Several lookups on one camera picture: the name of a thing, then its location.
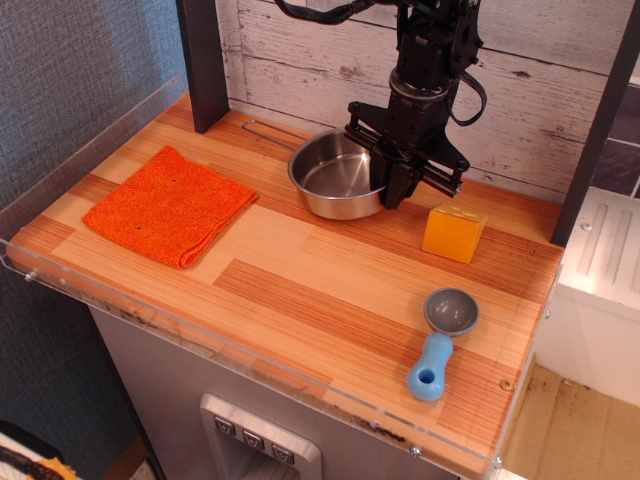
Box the dark shelf post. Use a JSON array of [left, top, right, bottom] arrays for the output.
[[176, 0, 229, 133], [551, 0, 639, 247]]

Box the grey cabinet front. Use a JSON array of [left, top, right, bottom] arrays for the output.
[[90, 308, 453, 479]]

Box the dark left shelf post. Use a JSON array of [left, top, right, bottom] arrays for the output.
[[176, 0, 229, 133]]

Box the blue grey toy scoop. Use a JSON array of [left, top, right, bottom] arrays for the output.
[[407, 288, 480, 402]]

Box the yellow cheese block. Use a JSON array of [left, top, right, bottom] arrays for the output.
[[422, 203, 489, 264]]

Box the orange knitted cloth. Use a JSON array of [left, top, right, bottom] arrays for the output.
[[82, 146, 257, 269]]

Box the black yellow object bottom left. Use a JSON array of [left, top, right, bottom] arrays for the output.
[[1, 446, 77, 480]]

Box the silver dispenser panel with buttons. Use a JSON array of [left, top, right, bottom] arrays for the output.
[[200, 393, 323, 479]]

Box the white plastic cabinet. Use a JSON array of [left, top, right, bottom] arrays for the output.
[[534, 188, 639, 405]]

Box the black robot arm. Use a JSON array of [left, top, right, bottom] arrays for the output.
[[345, 1, 487, 210]]

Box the stainless steel pot with handle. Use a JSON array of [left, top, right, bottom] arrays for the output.
[[242, 120, 384, 221]]

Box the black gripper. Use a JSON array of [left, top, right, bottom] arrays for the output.
[[345, 80, 469, 210]]

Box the dark right shelf post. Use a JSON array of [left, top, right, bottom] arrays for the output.
[[551, 0, 639, 247]]

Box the clear acrylic table guard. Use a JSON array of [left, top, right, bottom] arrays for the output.
[[9, 92, 561, 479]]

